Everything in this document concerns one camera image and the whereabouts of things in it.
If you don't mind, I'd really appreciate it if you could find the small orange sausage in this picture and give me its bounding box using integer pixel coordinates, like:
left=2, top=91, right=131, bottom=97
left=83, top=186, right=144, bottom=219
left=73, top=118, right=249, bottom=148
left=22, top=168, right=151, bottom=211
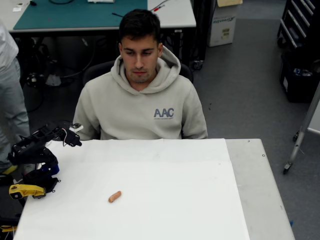
left=108, top=190, right=123, bottom=204

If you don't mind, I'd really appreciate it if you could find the standing person in grey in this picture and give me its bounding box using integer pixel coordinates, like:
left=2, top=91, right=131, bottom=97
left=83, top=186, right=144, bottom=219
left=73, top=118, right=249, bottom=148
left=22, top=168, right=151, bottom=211
left=0, top=18, right=31, bottom=174

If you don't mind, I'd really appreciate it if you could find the man in beige hoodie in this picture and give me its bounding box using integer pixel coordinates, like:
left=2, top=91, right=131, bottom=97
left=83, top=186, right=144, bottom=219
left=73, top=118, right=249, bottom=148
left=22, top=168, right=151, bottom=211
left=72, top=9, right=209, bottom=141

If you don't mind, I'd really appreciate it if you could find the yellow clamp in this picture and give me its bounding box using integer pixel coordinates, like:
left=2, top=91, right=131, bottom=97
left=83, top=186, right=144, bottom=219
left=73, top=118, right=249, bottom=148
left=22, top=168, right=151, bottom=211
left=8, top=183, right=47, bottom=200
left=0, top=216, right=21, bottom=234

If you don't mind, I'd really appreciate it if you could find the black office chair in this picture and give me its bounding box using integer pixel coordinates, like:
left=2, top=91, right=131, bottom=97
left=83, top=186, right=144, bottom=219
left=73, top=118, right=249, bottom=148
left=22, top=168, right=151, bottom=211
left=82, top=60, right=195, bottom=140

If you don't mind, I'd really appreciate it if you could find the white sheet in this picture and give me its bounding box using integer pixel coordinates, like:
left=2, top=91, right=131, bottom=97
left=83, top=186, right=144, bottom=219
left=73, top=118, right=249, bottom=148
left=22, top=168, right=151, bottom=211
left=13, top=138, right=251, bottom=240

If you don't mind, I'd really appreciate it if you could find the green cutting mat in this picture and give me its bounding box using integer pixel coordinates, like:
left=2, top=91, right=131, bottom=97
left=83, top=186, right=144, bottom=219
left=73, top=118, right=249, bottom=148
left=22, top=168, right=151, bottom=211
left=13, top=0, right=148, bottom=30

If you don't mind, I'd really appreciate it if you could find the red screwdriver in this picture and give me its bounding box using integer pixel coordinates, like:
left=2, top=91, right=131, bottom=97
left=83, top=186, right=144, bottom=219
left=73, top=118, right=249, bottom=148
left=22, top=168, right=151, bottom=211
left=149, top=2, right=167, bottom=12

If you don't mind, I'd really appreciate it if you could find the white workbench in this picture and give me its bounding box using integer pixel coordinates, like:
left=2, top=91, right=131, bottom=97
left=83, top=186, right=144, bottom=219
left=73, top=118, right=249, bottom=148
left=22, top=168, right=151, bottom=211
left=0, top=0, right=197, bottom=66

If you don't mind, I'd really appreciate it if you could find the black rolling rack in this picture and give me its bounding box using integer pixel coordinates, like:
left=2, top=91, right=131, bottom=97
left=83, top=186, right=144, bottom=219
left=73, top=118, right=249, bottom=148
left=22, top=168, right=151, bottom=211
left=191, top=0, right=216, bottom=71

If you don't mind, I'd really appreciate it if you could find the white cardboard box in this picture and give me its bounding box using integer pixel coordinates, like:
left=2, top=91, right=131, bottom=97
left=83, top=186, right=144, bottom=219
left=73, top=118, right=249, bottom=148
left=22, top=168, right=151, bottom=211
left=206, top=0, right=244, bottom=48

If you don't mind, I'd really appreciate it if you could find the grey metal wheeled stand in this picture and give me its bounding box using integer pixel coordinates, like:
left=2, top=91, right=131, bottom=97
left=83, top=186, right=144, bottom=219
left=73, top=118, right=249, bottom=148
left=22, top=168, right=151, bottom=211
left=283, top=82, right=320, bottom=175

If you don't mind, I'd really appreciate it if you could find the black storage bin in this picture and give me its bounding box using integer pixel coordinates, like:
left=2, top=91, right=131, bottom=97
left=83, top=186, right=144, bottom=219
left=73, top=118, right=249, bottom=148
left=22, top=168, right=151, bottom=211
left=279, top=51, right=320, bottom=104

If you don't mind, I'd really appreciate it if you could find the black drawer cabinet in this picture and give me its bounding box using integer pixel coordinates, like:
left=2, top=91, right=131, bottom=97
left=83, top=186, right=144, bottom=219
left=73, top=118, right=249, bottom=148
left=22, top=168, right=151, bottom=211
left=276, top=0, right=320, bottom=50

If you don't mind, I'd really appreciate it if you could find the small white wrist camera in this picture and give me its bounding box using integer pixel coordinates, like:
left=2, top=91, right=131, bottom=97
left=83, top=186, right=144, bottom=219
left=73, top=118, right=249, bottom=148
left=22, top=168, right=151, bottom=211
left=69, top=122, right=84, bottom=133

